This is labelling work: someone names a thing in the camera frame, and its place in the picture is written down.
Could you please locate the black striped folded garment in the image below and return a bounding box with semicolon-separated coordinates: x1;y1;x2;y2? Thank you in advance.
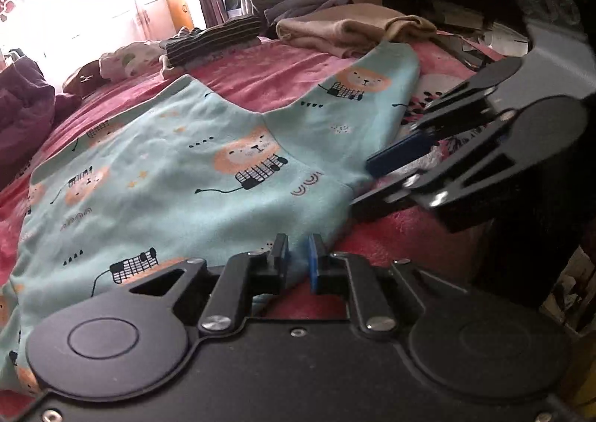
161;15;261;67

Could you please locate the teal lion print garment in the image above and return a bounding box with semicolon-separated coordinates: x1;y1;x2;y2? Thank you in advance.
1;43;419;394

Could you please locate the dark maroon garment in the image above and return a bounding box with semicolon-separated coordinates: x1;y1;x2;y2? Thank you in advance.
63;60;108;97

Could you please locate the pink floral bed blanket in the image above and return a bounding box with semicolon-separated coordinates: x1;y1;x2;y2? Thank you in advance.
0;32;509;418

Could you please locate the beige folded garment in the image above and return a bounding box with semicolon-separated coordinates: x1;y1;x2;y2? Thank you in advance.
276;3;437;58

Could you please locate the white patterned baby garment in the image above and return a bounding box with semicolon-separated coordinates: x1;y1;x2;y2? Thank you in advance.
99;41;164;82

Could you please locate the purple duvet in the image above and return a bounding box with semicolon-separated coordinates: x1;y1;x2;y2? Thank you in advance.
0;57;82;187

